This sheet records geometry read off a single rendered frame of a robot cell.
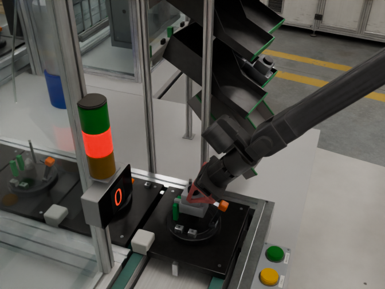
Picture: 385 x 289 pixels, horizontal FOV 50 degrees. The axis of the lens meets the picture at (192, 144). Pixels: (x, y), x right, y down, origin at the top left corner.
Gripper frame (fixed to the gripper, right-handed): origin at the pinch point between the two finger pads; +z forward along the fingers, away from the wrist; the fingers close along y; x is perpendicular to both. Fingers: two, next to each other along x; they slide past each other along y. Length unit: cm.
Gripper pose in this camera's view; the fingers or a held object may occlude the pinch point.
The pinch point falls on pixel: (193, 193)
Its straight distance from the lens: 101.6
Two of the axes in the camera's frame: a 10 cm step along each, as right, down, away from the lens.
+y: -3.4, 5.5, -7.7
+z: -6.0, 5.1, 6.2
